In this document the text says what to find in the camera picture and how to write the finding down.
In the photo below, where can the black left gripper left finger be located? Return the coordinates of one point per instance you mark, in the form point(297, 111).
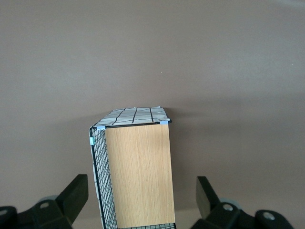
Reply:
point(71, 195)

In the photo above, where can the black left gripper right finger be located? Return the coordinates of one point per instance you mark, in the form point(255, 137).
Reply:
point(209, 200)

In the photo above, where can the brown table cloth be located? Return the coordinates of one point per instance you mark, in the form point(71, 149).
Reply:
point(152, 47)

